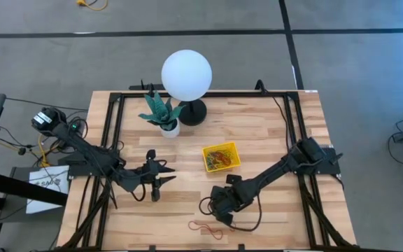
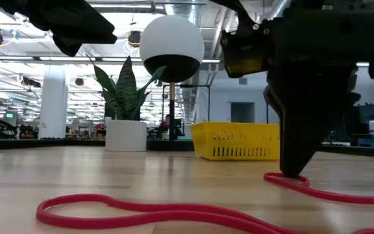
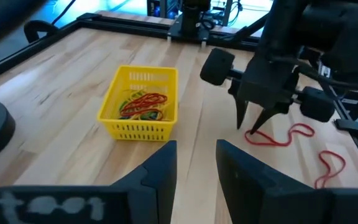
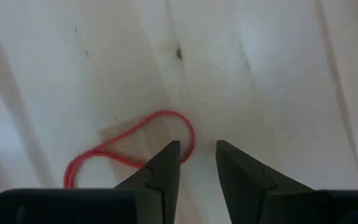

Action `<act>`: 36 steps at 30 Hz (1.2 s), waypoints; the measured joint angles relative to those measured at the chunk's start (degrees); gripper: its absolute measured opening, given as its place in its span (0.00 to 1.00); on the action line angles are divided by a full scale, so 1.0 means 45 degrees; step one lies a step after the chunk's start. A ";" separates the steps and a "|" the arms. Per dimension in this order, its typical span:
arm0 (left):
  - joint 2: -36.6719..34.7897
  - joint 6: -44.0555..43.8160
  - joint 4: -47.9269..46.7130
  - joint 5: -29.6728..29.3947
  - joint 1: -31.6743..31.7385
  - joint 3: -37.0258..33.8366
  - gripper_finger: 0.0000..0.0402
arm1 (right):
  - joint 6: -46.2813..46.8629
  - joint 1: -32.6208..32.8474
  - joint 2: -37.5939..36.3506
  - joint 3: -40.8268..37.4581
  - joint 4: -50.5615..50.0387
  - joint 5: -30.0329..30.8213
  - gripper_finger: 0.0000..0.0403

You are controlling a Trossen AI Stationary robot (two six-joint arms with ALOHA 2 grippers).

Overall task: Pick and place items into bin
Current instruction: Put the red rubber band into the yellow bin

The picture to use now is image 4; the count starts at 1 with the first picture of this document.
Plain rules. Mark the long red rubber band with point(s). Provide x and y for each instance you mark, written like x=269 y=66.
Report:
x=89 y=153

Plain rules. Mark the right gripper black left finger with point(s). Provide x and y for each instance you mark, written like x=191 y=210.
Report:
x=160 y=186

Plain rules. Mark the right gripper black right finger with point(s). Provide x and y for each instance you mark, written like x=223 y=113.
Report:
x=244 y=186

